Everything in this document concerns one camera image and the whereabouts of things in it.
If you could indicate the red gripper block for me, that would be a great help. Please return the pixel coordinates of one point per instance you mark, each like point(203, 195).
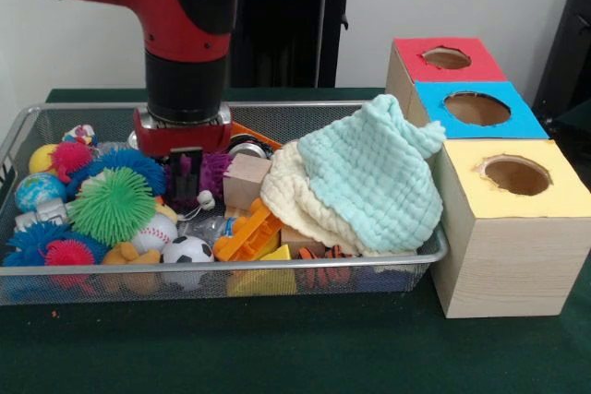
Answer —
point(184, 139)

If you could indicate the purple spiky ball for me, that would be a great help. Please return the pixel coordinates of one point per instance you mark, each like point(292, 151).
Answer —
point(214, 165)

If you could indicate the crushed clear plastic bottle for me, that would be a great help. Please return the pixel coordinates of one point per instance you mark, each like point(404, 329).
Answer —
point(210, 228)

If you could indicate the green spiky ball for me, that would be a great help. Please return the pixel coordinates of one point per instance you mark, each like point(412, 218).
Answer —
point(113, 207)

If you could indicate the cream waffle cloth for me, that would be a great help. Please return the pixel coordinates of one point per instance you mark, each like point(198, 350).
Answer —
point(295, 200)

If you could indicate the mint waffle cloth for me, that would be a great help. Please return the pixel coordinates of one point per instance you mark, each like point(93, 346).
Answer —
point(369, 182)

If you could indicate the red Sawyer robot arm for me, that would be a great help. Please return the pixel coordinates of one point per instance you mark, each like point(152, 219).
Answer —
point(184, 20)

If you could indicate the wooden box with three holes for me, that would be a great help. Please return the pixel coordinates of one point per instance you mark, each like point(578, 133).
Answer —
point(508, 265)

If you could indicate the blue spiky toy with eyes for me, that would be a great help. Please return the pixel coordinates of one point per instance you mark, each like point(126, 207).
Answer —
point(134, 165)

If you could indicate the small baseball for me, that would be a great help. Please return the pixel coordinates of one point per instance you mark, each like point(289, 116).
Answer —
point(157, 233)

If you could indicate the small soccer ball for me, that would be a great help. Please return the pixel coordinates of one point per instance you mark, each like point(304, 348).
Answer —
point(187, 251)

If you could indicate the orange toy brick with pegs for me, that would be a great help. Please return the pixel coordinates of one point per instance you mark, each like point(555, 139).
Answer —
point(249, 235)

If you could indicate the globe print ball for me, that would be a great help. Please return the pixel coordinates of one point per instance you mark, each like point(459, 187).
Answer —
point(39, 192)

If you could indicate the blue spiky ball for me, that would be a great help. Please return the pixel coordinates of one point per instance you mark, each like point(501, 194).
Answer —
point(23, 242)

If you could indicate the dark green table cloth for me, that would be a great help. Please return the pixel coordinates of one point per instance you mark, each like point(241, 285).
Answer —
point(277, 348)

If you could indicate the black chair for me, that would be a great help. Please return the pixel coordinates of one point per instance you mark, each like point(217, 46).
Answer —
point(570, 34)

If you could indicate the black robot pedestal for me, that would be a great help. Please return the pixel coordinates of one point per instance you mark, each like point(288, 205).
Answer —
point(286, 20)

